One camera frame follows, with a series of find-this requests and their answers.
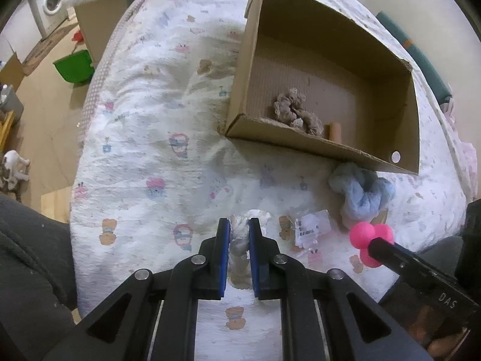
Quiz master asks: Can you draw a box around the pink ball toy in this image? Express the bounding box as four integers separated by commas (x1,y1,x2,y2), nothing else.
349,221,395,266

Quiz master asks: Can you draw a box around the cardboard box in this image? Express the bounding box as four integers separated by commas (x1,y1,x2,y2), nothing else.
225,0,421,176

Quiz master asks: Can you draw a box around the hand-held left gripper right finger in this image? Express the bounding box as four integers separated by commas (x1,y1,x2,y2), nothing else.
248,217,433,361

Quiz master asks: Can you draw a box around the white fluffy scrunchie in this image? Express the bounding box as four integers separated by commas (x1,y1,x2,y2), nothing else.
229,210,272,289

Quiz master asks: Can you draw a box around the yellow stool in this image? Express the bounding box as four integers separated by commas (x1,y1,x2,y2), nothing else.
0,113,16,152

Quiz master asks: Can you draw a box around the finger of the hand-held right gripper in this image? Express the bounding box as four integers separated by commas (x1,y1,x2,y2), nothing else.
369,237,458,291

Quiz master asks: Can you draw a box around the teal cushion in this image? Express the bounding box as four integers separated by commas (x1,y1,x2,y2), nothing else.
376,11,454,103

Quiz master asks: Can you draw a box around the white printed blanket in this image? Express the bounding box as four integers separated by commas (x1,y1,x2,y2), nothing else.
69,0,471,361

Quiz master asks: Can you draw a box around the brown doormat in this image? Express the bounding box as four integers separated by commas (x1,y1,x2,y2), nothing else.
23,26,76,73

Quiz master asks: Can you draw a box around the green plastic bin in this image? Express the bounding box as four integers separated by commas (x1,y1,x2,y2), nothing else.
53,50,96,85

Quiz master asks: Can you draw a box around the white washing machine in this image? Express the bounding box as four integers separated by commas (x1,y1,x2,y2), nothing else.
28,0,70,37

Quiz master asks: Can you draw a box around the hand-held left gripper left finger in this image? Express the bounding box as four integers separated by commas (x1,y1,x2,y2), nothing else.
41,218,231,361

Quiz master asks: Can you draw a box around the white cat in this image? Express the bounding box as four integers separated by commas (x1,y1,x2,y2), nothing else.
0,150,31,192

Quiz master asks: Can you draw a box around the clear plastic packet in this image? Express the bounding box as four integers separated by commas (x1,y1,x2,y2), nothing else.
289,208,339,253

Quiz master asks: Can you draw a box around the light blue fluffy scrunchie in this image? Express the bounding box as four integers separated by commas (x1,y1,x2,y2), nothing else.
329,162,396,222

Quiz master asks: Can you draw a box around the grey bin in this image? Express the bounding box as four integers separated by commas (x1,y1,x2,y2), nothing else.
0,85,25,122

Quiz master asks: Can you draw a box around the person's dark grey clothing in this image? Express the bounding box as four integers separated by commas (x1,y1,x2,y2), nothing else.
0,192,78,361

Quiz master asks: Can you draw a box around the tall cardboard carton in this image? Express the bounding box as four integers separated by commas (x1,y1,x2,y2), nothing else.
66,0,130,65

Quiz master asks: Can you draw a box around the beige scrunchie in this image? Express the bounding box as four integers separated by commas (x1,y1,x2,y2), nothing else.
273,87,324,136

